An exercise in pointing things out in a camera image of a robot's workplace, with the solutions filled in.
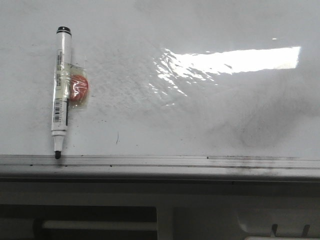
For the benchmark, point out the white whiteboard marker black tip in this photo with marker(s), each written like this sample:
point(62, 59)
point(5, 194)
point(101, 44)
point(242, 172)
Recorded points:
point(70, 88)

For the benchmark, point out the white horizontal bar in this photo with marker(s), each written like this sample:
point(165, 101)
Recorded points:
point(100, 225)

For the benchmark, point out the white whiteboard with aluminium frame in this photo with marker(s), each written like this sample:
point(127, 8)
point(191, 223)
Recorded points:
point(178, 89)

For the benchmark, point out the white plastic frame below whiteboard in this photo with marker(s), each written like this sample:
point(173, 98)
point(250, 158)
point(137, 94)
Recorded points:
point(223, 210)

